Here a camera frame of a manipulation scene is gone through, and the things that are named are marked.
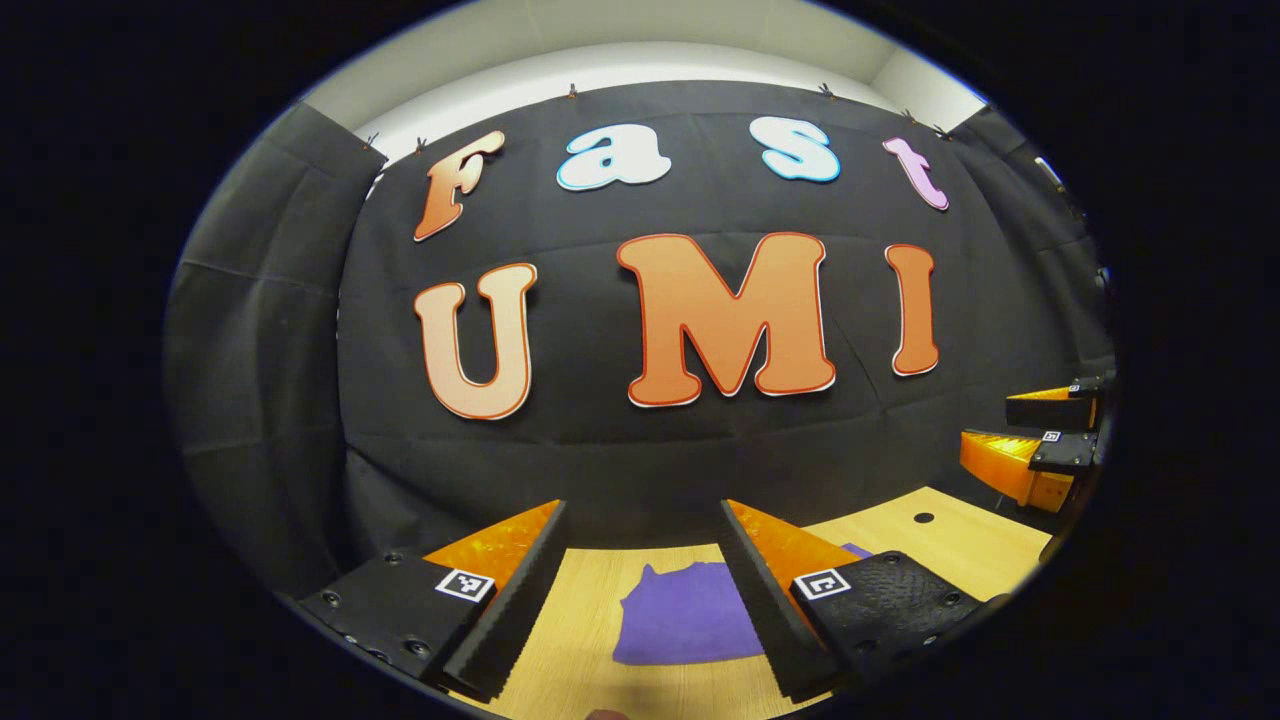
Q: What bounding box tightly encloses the purple shirt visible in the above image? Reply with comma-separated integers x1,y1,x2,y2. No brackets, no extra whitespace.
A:
612,543,873,667

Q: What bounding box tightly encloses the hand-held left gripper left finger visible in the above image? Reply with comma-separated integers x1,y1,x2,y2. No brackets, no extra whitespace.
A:
298,499,571,703

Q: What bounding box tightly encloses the black backdrop cloth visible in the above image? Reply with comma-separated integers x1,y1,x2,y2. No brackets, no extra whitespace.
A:
163,80,1116,601

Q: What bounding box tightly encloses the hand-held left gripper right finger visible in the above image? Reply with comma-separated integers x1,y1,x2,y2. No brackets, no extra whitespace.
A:
720,499,1011,704

